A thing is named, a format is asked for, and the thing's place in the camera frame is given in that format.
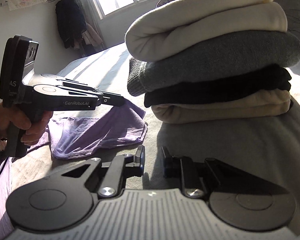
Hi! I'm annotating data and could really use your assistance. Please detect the purple pants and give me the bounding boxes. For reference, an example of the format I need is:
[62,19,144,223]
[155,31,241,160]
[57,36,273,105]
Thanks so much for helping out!
[27,101,147,159]

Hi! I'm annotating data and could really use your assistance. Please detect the folded black garment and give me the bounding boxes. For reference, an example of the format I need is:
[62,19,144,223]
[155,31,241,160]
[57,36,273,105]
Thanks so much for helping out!
[144,64,292,107]

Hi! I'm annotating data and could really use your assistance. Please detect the folded grey garment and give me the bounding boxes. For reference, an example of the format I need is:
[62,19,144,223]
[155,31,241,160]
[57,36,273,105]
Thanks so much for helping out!
[127,30,300,96]

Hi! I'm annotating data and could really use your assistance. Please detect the hanging dark clothes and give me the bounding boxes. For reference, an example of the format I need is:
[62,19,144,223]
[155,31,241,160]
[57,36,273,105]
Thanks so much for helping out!
[55,0,104,56]

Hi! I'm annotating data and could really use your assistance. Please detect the folded cream garment top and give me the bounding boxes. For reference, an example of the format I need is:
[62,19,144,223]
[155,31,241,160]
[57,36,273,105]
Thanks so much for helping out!
[125,0,288,62]

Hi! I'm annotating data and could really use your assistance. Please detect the folded beige garment bottom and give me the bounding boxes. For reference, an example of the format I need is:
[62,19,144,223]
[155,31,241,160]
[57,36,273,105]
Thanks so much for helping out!
[151,89,291,124]

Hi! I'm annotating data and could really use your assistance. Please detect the person left hand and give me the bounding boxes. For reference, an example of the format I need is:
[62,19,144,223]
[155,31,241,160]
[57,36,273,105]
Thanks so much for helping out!
[0,103,53,146]

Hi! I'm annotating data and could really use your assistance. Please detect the grey bed sheet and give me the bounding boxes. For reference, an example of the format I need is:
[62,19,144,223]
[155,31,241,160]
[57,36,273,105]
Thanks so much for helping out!
[0,44,300,239]

